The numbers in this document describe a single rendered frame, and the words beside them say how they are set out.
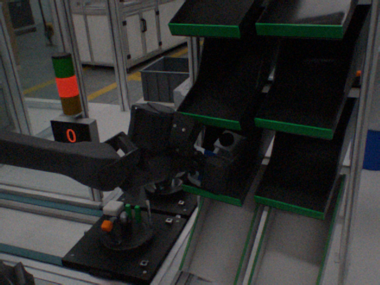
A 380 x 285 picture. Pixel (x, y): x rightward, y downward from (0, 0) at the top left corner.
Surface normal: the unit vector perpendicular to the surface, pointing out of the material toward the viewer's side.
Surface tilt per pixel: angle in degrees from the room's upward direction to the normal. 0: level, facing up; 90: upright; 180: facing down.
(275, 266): 45
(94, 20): 90
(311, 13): 25
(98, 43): 90
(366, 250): 0
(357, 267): 0
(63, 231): 0
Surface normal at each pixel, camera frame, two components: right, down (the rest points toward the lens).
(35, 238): -0.07, -0.90
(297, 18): -0.28, -0.64
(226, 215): -0.41, -0.35
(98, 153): 0.22, -0.93
